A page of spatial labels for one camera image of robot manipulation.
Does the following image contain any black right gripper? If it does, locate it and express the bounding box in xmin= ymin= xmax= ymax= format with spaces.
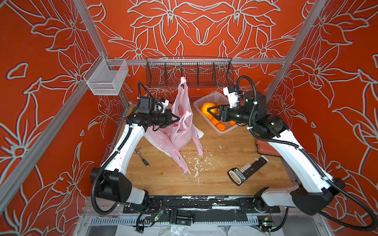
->
xmin=211 ymin=103 xmax=259 ymax=126

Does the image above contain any pink plastic bag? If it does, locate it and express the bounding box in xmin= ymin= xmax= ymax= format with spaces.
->
xmin=144 ymin=77 xmax=204 ymax=173

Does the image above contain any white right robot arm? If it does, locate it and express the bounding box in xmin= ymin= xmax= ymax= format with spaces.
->
xmin=207 ymin=75 xmax=378 ymax=232

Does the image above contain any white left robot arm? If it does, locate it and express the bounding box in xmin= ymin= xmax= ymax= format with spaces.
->
xmin=90 ymin=109 xmax=180 ymax=215

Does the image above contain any white plastic perforated basket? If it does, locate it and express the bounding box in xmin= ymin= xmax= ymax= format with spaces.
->
xmin=193 ymin=91 xmax=252 ymax=136

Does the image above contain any red plastic tool case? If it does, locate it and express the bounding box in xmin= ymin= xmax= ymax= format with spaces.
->
xmin=256 ymin=140 xmax=281 ymax=157

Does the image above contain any black handheld label tool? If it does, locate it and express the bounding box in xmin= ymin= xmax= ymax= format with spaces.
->
xmin=227 ymin=155 xmax=269 ymax=186

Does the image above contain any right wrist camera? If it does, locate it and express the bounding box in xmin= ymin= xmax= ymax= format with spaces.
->
xmin=222 ymin=85 xmax=244 ymax=109

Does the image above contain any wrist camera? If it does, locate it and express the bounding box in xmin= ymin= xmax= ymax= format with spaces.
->
xmin=222 ymin=85 xmax=244 ymax=109
xmin=138 ymin=96 xmax=169 ymax=115

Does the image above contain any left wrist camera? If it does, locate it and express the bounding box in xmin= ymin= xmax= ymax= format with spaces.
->
xmin=138 ymin=96 xmax=169 ymax=115

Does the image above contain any black wire wall basket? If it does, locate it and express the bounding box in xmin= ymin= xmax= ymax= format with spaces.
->
xmin=145 ymin=56 xmax=234 ymax=89

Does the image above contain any small green handled screwdriver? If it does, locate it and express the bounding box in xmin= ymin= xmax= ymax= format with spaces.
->
xmin=135 ymin=148 xmax=150 ymax=167

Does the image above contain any clear wire mesh basket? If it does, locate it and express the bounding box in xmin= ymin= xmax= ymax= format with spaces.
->
xmin=84 ymin=55 xmax=129 ymax=96

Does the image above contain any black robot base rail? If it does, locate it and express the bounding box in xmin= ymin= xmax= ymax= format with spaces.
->
xmin=139 ymin=195 xmax=284 ymax=226

